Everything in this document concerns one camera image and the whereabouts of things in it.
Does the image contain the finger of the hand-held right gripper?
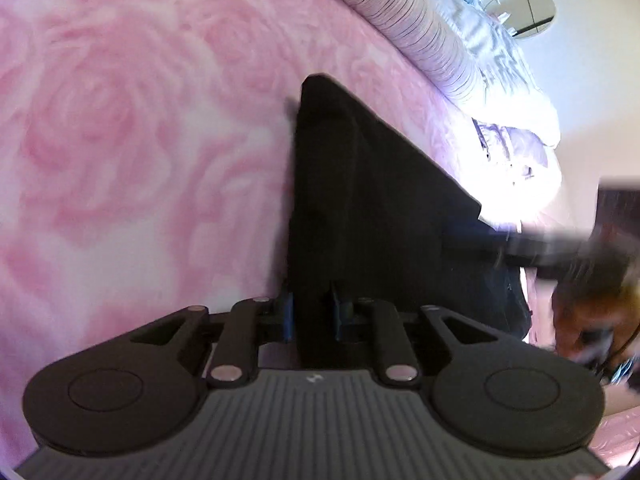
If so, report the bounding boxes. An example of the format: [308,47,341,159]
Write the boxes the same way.
[492,227,598,270]

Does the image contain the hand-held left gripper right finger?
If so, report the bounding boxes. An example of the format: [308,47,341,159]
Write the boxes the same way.
[327,282,502,387]

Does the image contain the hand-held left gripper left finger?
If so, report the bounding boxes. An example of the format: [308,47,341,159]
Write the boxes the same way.
[129,290,296,390]

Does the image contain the black cloth garment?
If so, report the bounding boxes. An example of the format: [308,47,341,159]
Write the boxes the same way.
[282,74,534,369]

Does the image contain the white lavender print quilt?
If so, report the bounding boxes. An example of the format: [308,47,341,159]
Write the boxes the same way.
[414,0,562,233]

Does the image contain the round mirror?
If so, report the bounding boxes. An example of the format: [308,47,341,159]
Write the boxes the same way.
[482,0,557,29]

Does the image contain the pink rose print blanket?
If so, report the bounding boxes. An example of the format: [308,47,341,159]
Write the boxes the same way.
[0,0,640,480]

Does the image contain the white striped pillow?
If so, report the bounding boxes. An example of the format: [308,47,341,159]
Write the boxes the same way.
[292,0,490,107]

